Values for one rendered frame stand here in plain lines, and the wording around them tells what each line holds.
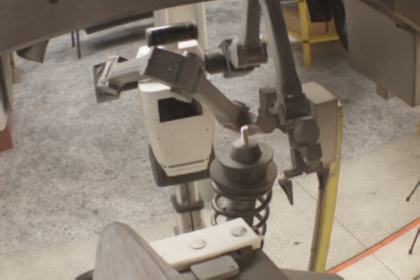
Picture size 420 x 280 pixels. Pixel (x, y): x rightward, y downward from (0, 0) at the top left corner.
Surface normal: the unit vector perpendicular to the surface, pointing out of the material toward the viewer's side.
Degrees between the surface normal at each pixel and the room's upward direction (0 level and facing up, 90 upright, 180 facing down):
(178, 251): 0
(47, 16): 90
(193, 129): 90
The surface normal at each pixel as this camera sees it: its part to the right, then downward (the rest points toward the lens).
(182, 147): 0.25, 0.41
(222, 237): -0.08, -0.89
